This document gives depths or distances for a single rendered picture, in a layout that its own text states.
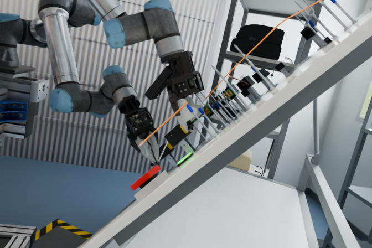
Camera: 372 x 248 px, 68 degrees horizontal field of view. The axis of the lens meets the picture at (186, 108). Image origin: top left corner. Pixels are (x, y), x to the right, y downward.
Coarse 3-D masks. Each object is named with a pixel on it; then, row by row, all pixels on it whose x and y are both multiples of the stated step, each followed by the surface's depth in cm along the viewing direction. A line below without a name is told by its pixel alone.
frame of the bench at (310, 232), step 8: (232, 168) 160; (256, 176) 156; (280, 184) 152; (304, 200) 137; (304, 208) 128; (304, 216) 120; (304, 224) 113; (312, 224) 115; (312, 232) 108; (312, 240) 103
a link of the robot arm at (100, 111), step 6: (90, 90) 94; (96, 96) 92; (102, 96) 93; (96, 102) 92; (102, 102) 93; (108, 102) 94; (114, 102) 95; (90, 108) 91; (96, 108) 93; (102, 108) 94; (108, 108) 96; (96, 114) 97; (102, 114) 97
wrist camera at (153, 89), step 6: (168, 66) 74; (162, 72) 75; (168, 72) 74; (162, 78) 75; (156, 84) 76; (162, 84) 76; (150, 90) 77; (156, 90) 77; (162, 90) 80; (150, 96) 78; (156, 96) 79
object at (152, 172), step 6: (156, 168) 54; (144, 174) 51; (150, 174) 51; (156, 174) 55; (138, 180) 52; (144, 180) 51; (150, 180) 52; (132, 186) 52; (138, 186) 52; (144, 186) 53
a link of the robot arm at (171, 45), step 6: (174, 36) 72; (180, 36) 74; (162, 42) 72; (168, 42) 72; (174, 42) 72; (180, 42) 73; (156, 48) 74; (162, 48) 72; (168, 48) 72; (174, 48) 72; (180, 48) 73; (162, 54) 73; (168, 54) 72
